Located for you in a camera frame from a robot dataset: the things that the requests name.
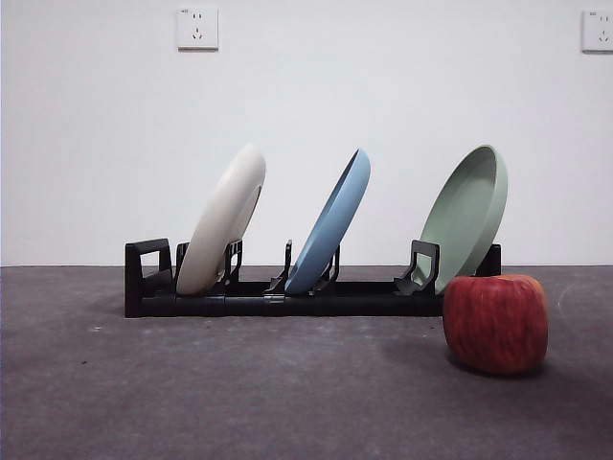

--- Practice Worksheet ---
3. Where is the pale yellow cream plate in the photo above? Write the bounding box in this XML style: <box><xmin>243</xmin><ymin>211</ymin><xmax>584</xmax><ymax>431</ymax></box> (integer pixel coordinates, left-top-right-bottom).
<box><xmin>175</xmin><ymin>142</ymin><xmax>267</xmax><ymax>296</ymax></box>

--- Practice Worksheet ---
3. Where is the red apple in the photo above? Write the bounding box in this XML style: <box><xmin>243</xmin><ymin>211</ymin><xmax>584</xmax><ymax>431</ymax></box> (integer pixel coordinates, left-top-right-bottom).
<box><xmin>442</xmin><ymin>273</ymin><xmax>549</xmax><ymax>375</ymax></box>

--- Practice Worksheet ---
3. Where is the blue plate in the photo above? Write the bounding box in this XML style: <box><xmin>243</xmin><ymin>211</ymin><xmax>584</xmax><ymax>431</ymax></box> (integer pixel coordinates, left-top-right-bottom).
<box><xmin>284</xmin><ymin>147</ymin><xmax>372</xmax><ymax>294</ymax></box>

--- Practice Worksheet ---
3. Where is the black plate rack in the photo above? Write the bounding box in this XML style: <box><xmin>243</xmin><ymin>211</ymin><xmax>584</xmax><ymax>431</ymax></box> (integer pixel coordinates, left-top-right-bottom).
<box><xmin>124</xmin><ymin>238</ymin><xmax>503</xmax><ymax>319</ymax></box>

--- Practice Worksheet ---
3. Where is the pale green plate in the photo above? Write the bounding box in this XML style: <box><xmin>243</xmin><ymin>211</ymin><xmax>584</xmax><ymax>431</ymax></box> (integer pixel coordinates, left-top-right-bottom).
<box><xmin>419</xmin><ymin>143</ymin><xmax>509</xmax><ymax>296</ymax></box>

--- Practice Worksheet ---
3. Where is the white wall socket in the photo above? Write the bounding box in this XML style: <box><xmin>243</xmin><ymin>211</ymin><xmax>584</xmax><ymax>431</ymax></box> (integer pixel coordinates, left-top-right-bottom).
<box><xmin>581</xmin><ymin>9</ymin><xmax>613</xmax><ymax>54</ymax></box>
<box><xmin>176</xmin><ymin>6</ymin><xmax>220</xmax><ymax>52</ymax></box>

